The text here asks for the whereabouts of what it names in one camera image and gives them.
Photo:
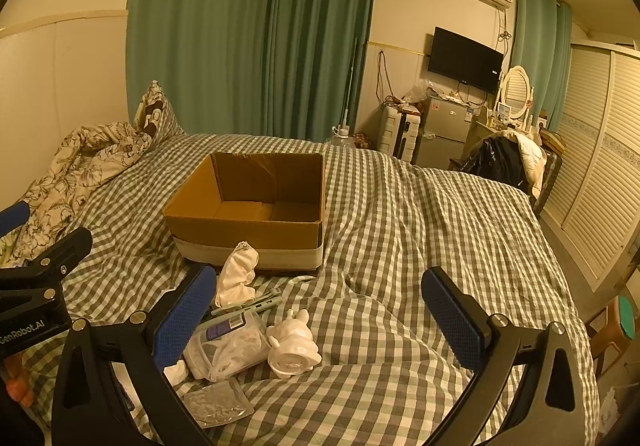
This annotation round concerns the person's left hand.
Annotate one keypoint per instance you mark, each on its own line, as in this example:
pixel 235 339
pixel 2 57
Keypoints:
pixel 17 388

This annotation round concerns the white ceramic figurine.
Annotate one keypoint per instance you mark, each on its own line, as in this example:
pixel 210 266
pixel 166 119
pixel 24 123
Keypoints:
pixel 292 351

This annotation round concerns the clear plastic jar with label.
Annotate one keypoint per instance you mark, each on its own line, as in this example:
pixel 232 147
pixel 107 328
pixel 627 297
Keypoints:
pixel 225 333

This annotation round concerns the black wall television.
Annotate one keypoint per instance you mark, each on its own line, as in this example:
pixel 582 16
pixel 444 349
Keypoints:
pixel 465 59

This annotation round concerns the brown cardboard box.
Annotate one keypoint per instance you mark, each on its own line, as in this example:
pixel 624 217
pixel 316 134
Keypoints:
pixel 240 236

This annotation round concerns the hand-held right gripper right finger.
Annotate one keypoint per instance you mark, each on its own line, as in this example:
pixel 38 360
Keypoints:
pixel 452 323

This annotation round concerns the patterned pillow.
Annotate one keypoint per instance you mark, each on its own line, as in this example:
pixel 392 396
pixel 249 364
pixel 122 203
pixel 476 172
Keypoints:
pixel 157 111

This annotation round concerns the silver fridge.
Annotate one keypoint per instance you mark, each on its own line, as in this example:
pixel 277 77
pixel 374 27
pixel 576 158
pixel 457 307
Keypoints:
pixel 445 131

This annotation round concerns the black jacket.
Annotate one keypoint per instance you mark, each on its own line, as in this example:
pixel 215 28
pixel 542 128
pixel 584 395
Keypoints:
pixel 492 159

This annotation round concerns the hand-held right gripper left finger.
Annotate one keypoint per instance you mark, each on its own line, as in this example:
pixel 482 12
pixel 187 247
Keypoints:
pixel 182 326

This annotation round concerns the white oval mirror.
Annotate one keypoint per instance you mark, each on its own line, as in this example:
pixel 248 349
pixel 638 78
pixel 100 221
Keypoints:
pixel 516 89

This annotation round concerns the clear plastic bag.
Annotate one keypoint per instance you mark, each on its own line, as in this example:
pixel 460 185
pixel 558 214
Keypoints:
pixel 217 401

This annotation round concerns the crumpled plastic bag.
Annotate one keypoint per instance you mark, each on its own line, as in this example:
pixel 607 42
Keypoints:
pixel 417 91

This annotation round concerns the white louvered wardrobe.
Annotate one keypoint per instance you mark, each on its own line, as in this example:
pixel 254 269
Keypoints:
pixel 600 151

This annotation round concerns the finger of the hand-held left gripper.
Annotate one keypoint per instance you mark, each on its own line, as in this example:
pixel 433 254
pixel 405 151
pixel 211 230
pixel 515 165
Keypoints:
pixel 14 219
pixel 62 251

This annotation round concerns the white coat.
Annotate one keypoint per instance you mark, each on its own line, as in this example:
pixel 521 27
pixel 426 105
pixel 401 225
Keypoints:
pixel 531 159

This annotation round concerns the wide green curtain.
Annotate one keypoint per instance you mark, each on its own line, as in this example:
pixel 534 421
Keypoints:
pixel 250 26

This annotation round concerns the wooden stool with green seat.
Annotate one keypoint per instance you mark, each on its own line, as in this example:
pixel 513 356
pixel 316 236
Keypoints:
pixel 622 321

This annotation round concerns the white suitcase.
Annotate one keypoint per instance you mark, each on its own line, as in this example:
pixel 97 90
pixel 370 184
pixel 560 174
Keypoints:
pixel 395 134

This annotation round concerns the white mop pole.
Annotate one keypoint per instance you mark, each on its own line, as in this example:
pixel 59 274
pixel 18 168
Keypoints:
pixel 349 86

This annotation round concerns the clear water bottle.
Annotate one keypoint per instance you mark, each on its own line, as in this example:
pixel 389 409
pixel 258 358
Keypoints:
pixel 344 136

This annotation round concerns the floral quilt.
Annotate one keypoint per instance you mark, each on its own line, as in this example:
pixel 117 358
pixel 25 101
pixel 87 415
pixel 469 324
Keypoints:
pixel 75 166

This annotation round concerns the narrow green curtain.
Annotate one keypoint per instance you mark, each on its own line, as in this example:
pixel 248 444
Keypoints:
pixel 542 51

